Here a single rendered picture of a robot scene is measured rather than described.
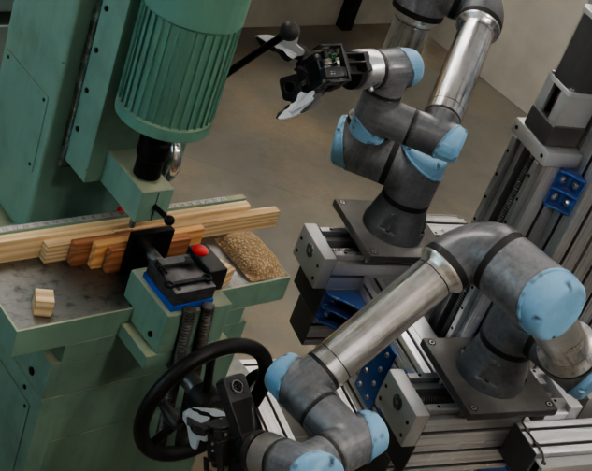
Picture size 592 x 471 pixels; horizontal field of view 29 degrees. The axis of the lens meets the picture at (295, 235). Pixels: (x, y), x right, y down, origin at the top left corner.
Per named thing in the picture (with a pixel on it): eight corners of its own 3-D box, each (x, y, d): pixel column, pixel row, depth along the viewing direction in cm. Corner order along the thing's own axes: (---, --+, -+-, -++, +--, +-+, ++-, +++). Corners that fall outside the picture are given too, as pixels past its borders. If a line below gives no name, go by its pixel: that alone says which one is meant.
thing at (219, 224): (43, 264, 212) (48, 247, 210) (38, 257, 213) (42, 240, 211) (274, 226, 246) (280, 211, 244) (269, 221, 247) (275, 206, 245)
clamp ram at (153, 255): (138, 294, 213) (150, 256, 208) (119, 269, 217) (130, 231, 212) (180, 286, 218) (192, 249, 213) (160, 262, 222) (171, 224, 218)
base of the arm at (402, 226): (406, 209, 285) (420, 177, 280) (432, 248, 275) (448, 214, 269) (353, 207, 278) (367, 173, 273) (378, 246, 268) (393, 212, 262)
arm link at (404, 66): (417, 97, 225) (433, 59, 220) (376, 101, 218) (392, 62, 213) (392, 76, 229) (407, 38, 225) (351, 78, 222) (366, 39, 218)
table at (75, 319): (33, 395, 193) (39, 369, 190) (-41, 281, 210) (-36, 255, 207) (310, 329, 231) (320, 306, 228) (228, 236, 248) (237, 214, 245)
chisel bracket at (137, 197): (132, 230, 214) (143, 192, 210) (96, 186, 222) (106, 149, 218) (166, 225, 219) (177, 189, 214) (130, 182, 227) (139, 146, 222)
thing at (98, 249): (91, 269, 215) (96, 245, 212) (86, 264, 216) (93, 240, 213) (197, 250, 230) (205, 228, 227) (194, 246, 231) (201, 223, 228)
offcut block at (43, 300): (50, 304, 204) (53, 289, 202) (50, 317, 201) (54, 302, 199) (31, 302, 202) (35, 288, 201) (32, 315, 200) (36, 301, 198)
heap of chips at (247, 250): (251, 281, 227) (256, 267, 225) (213, 238, 235) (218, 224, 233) (286, 275, 233) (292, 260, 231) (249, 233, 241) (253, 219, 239)
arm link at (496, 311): (505, 312, 243) (531, 263, 236) (553, 353, 237) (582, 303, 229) (469, 326, 235) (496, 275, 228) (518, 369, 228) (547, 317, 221)
